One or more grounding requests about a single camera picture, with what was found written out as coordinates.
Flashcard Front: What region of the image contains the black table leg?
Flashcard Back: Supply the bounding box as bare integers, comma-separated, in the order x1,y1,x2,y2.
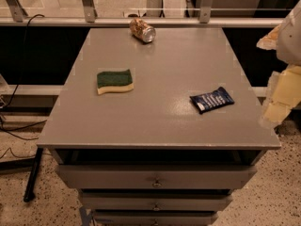
24,148,43,202

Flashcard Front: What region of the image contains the middle grey drawer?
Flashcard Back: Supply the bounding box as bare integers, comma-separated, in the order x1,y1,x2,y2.
79,190,232,211

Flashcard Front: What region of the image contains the black floor cable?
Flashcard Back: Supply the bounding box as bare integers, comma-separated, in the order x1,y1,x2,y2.
0,13,48,160

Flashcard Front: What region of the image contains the bottom grey drawer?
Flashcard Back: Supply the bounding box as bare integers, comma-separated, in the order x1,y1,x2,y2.
93,210,217,226

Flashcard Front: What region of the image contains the metal window rail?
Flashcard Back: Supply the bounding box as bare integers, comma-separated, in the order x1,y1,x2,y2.
0,17,283,28

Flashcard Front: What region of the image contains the grey drawer cabinet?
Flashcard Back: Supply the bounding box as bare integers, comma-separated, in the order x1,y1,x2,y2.
36,26,282,226

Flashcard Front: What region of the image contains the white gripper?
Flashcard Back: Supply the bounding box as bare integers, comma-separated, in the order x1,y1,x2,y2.
256,1,301,129

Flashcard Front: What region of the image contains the green and yellow sponge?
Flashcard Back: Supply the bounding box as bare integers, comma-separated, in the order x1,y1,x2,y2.
97,70,134,95

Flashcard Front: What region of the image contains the blue snack packet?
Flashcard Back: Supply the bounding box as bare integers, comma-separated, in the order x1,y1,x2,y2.
190,87,234,114

